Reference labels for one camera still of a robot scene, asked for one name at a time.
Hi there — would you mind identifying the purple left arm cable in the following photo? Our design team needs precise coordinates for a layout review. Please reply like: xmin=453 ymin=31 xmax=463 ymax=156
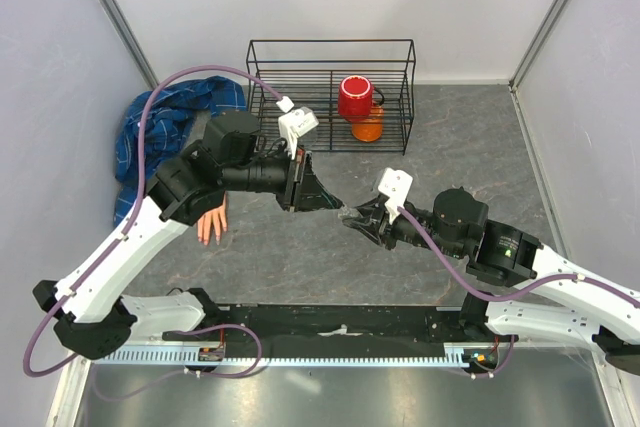
xmin=22 ymin=64 xmax=266 ymax=401

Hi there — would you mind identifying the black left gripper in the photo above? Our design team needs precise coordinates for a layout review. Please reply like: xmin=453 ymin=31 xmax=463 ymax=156
xmin=224 ymin=141 xmax=339 ymax=214

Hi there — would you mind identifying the orange cup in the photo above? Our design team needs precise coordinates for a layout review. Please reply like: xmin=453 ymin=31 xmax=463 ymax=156
xmin=351 ymin=104 xmax=384 ymax=143

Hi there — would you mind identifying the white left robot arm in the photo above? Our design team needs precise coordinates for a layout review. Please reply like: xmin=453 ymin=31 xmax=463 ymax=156
xmin=33 ymin=107 xmax=343 ymax=360

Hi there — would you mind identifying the blue plaid shirt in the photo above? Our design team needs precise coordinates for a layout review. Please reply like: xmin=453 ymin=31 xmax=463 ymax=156
xmin=113 ymin=76 xmax=246 ymax=226

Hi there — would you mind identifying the mannequin hand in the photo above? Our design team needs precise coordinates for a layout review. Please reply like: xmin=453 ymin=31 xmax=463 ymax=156
xmin=197 ymin=202 xmax=228 ymax=245

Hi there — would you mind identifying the aluminium left corner post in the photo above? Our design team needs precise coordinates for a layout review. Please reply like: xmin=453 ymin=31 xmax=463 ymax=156
xmin=99 ymin=0 xmax=159 ymax=89

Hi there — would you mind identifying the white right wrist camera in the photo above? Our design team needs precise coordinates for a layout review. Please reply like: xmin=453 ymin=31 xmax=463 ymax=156
xmin=375 ymin=167 xmax=413 ymax=224

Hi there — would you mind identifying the red ceramic mug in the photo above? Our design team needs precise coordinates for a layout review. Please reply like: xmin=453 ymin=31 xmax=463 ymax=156
xmin=337 ymin=75 xmax=386 ymax=124

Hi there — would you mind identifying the aluminium corner post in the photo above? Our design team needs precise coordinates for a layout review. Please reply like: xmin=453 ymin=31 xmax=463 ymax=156
xmin=99 ymin=0 xmax=159 ymax=89
xmin=508 ymin=0 xmax=603 ymax=93

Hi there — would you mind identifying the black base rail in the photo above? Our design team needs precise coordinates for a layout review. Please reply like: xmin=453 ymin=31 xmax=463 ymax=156
xmin=162 ymin=303 xmax=519 ymax=359

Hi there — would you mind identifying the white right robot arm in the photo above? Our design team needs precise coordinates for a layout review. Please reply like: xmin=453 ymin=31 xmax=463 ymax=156
xmin=342 ymin=188 xmax=639 ymax=375

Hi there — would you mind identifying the black wire rack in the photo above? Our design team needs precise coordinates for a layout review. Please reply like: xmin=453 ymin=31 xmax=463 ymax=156
xmin=246 ymin=38 xmax=416 ymax=155

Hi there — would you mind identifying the glitter nail polish bottle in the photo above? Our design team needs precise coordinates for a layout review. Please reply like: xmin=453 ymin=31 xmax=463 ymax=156
xmin=338 ymin=205 xmax=360 ymax=220

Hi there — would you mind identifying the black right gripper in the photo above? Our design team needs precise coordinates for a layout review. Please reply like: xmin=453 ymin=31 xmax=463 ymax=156
xmin=343 ymin=195 xmax=465 ymax=258

